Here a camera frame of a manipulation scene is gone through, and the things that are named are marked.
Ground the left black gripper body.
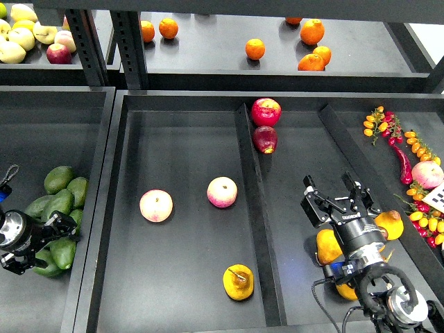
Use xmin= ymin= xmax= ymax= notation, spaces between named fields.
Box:
xmin=13 ymin=216 xmax=52 ymax=257

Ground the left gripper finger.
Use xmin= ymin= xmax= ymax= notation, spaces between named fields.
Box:
xmin=1 ymin=253 xmax=48 ymax=275
xmin=41 ymin=210 xmax=80 ymax=242

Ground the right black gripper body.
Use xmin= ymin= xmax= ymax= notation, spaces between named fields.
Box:
xmin=332 ymin=213 xmax=386 ymax=264

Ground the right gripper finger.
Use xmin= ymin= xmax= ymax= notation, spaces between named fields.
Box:
xmin=341 ymin=172 xmax=382 ymax=217
xmin=300 ymin=175 xmax=342 ymax=228

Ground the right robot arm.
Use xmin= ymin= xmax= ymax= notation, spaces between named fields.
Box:
xmin=301 ymin=173 xmax=443 ymax=332

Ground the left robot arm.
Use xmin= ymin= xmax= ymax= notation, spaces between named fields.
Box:
xmin=1 ymin=166 xmax=89 ymax=277

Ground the green avocado centre pile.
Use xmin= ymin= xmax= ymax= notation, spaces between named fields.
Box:
xmin=40 ymin=189 xmax=74 ymax=223

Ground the green avocado pile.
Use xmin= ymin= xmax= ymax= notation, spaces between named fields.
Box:
xmin=40 ymin=189 xmax=74 ymax=223
xmin=24 ymin=195 xmax=54 ymax=219

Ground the green avocado left pile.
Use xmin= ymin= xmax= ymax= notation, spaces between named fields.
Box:
xmin=24 ymin=195 xmax=54 ymax=219

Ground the pale yellow pear bottom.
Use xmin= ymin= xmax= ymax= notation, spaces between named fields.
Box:
xmin=0 ymin=41 xmax=26 ymax=64

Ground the red chili pepper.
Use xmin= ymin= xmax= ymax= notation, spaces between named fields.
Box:
xmin=392 ymin=145 xmax=413 ymax=185

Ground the lower cherry tomato bunch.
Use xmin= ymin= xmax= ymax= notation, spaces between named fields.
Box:
xmin=395 ymin=180 xmax=443 ymax=248

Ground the cherry tomato bunch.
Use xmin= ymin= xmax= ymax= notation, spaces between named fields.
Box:
xmin=363 ymin=105 xmax=404 ymax=146
xmin=395 ymin=180 xmax=443 ymax=248

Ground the upper cherry tomato bunch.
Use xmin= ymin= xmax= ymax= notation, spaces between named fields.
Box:
xmin=363 ymin=105 xmax=404 ymax=146

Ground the pink peach right tray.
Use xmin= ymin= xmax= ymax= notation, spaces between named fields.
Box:
xmin=411 ymin=161 xmax=443 ymax=189

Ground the checkered marker card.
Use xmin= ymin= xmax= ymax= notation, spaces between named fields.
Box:
xmin=422 ymin=183 xmax=444 ymax=212

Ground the dark red apple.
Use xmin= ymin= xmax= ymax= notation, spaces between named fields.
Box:
xmin=253 ymin=126 xmax=278 ymax=154

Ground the pink apple left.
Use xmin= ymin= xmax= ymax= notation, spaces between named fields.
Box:
xmin=139 ymin=189 xmax=173 ymax=223

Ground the pink apple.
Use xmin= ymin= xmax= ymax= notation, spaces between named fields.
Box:
xmin=139 ymin=189 xmax=173 ymax=223
xmin=207 ymin=176 xmax=237 ymax=208

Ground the pink apple centre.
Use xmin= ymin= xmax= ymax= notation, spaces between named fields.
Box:
xmin=207 ymin=176 xmax=237 ymax=208

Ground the black left tray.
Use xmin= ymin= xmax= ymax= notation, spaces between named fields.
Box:
xmin=1 ymin=86 xmax=115 ymax=332

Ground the black tray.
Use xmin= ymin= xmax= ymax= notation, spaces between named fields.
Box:
xmin=74 ymin=91 xmax=443 ymax=332
xmin=1 ymin=86 xmax=115 ymax=332

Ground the bright red apple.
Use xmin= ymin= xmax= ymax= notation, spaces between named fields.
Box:
xmin=251 ymin=98 xmax=282 ymax=127

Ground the black middle tray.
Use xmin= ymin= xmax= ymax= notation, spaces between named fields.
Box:
xmin=74 ymin=91 xmax=443 ymax=332

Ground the orange lower right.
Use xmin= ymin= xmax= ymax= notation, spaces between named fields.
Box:
xmin=298 ymin=53 xmax=325 ymax=71

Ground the orange right small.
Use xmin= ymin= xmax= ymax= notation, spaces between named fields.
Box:
xmin=312 ymin=46 xmax=332 ymax=67

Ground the black upper left shelf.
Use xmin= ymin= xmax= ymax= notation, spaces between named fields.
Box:
xmin=1 ymin=10 xmax=121 ymax=87

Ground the large orange upper right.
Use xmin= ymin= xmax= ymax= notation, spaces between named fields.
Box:
xmin=300 ymin=19 xmax=325 ymax=45

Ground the orange centre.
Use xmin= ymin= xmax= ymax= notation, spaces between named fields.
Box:
xmin=245 ymin=38 xmax=266 ymax=60

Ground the red apple upper shelf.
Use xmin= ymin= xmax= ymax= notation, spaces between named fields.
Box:
xmin=46 ymin=43 xmax=72 ymax=65

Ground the pale peach upper shelf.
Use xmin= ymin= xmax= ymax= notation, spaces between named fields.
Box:
xmin=54 ymin=30 xmax=77 ymax=53

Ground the orange cherry tomato string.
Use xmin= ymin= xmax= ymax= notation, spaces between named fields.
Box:
xmin=404 ymin=130 xmax=442 ymax=167

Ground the black perforated upright post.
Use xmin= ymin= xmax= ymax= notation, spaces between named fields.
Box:
xmin=65 ymin=9 xmax=108 ymax=87

